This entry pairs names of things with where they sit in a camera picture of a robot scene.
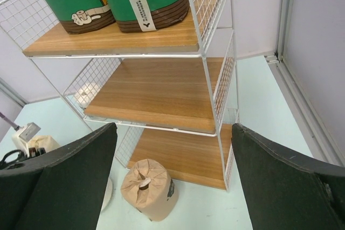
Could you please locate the white wire wooden shelf rack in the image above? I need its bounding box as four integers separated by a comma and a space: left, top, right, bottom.
1, 0, 239, 190

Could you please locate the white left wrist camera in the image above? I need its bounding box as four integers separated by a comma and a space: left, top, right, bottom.
12, 122, 41, 156

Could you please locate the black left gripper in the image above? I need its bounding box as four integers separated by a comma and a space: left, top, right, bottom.
1, 148, 45, 170

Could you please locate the cream cartoon roll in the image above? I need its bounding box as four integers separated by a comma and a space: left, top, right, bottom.
28, 135, 60, 158

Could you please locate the brown paper roll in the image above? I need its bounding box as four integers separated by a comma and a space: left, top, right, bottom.
121, 159, 179, 221

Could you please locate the unwrapped white paper roll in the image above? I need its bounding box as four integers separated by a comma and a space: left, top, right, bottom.
101, 177, 113, 212

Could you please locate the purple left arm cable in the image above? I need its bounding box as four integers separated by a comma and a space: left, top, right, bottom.
0, 111, 21, 131

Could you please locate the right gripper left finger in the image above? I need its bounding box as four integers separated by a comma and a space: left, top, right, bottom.
1, 123, 118, 229

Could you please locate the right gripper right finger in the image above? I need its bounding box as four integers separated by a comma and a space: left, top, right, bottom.
232, 123, 344, 229

